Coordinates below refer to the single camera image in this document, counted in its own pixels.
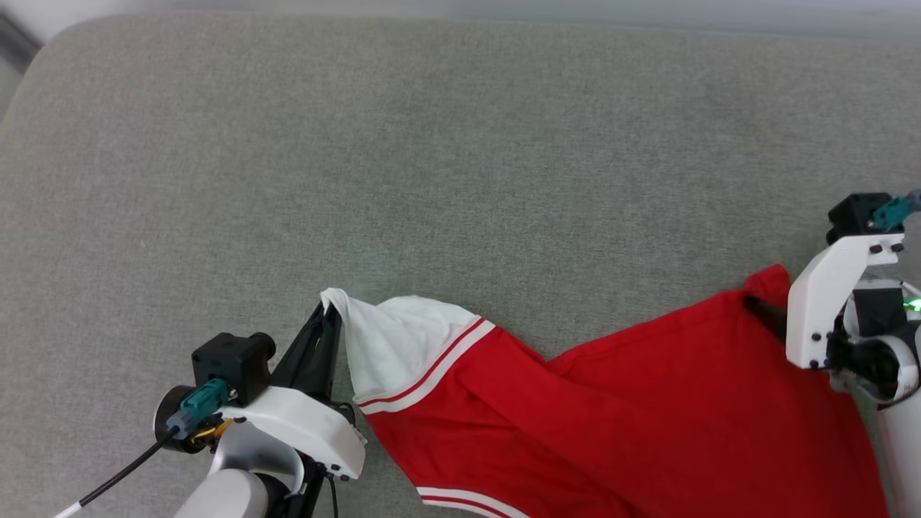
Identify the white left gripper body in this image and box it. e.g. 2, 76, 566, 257
219, 386, 368, 481

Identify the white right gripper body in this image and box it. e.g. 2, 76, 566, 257
786, 233, 907, 371

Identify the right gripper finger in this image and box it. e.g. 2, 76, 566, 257
745, 295, 789, 343

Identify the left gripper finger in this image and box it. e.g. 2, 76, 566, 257
320, 306, 343, 404
272, 303, 333, 396

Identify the red and white garment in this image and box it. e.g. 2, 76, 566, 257
320, 264, 889, 518

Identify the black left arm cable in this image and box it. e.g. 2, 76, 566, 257
54, 424, 181, 518

